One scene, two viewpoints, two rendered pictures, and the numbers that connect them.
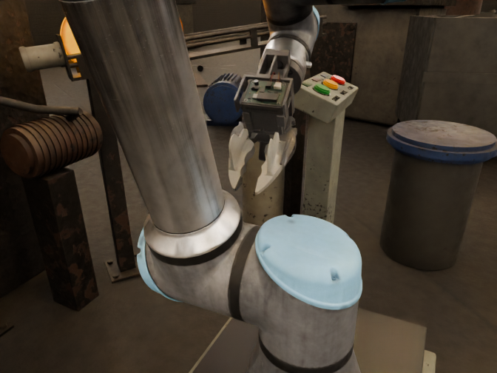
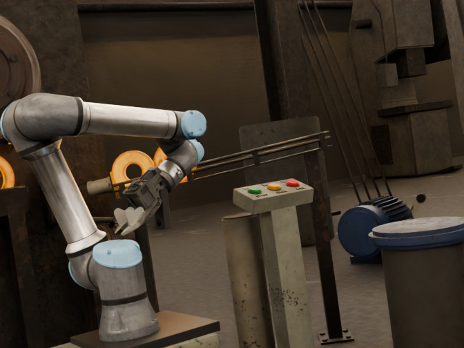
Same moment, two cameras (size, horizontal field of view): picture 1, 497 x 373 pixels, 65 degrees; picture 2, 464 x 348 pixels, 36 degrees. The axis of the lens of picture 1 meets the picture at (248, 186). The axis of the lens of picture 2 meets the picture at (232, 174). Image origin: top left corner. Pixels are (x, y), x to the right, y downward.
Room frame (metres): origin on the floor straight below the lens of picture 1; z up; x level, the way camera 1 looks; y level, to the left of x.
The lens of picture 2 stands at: (-1.03, -1.26, 0.75)
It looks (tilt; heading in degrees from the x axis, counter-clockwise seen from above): 2 degrees down; 31
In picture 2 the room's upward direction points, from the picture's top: 8 degrees counter-clockwise
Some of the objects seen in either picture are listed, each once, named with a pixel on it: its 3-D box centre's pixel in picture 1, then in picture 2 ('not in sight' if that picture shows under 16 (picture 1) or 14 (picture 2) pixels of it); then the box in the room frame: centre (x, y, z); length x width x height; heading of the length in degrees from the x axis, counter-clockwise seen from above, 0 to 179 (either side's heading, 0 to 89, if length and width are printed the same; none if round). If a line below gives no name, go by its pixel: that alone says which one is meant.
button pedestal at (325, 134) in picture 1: (320, 191); (286, 279); (0.99, -0.20, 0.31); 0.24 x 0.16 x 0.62; 154
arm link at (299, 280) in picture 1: (302, 282); (118, 267); (0.37, -0.06, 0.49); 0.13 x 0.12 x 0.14; 65
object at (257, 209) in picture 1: (262, 200); (249, 292); (1.03, -0.04, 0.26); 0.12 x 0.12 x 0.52
